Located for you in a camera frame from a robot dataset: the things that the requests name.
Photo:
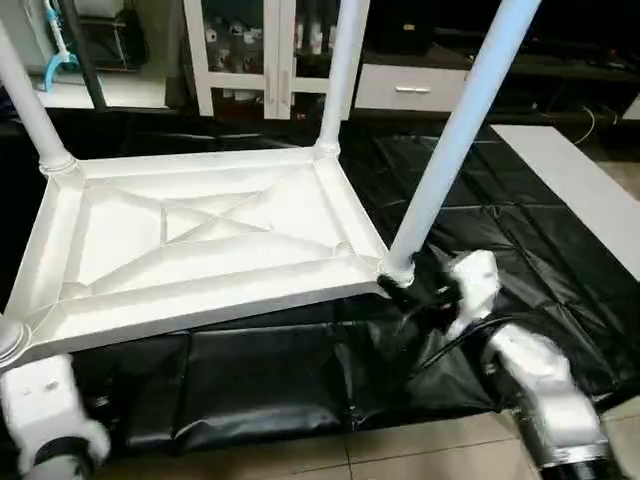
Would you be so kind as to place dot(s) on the white plastic table leg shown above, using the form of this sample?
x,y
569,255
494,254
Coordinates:
x,y
30,110
342,75
460,130
8,340

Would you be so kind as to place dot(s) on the white plastic table top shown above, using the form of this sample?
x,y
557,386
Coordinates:
x,y
200,230

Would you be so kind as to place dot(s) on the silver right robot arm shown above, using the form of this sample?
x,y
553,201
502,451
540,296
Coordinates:
x,y
545,400

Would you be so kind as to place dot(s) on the black work mat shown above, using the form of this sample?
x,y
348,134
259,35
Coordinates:
x,y
300,380

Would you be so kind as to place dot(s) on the white flat board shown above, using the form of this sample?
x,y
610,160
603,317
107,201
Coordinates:
x,y
570,185

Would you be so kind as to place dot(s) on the white drawer unit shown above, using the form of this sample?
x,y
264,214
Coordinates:
x,y
410,88

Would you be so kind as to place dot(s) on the dark low media cabinet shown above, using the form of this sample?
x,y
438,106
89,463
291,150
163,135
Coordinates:
x,y
570,85

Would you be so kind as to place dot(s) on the white glass door cabinet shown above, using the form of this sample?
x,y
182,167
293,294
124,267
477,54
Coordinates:
x,y
240,50

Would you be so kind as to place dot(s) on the grey vertical metal pole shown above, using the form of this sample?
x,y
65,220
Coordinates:
x,y
85,50

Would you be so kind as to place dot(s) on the light blue plastic object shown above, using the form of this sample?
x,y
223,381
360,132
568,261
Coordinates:
x,y
58,50

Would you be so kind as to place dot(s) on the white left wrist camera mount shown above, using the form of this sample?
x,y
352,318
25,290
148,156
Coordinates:
x,y
40,395

